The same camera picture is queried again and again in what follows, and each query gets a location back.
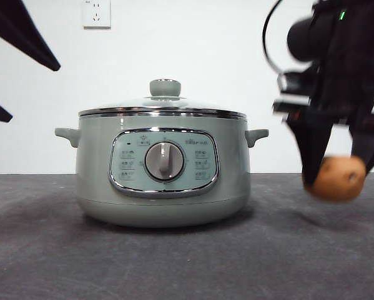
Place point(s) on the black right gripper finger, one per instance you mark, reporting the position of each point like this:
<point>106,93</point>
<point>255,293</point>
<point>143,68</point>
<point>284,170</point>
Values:
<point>367,143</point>
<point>313,143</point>

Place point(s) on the brown potato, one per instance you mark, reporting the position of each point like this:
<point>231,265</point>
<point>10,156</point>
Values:
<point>336,181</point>

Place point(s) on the glass lid with green knob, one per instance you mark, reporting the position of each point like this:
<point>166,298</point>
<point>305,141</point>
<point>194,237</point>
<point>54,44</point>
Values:
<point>165,87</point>

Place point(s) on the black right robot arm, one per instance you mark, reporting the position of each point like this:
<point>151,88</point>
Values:
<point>346,62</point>

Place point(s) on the pale green electric pot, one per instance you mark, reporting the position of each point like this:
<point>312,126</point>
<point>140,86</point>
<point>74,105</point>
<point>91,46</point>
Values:
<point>90,175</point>

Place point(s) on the white wall socket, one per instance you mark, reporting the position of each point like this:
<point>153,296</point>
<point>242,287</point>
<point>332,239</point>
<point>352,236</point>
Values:
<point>96,14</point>

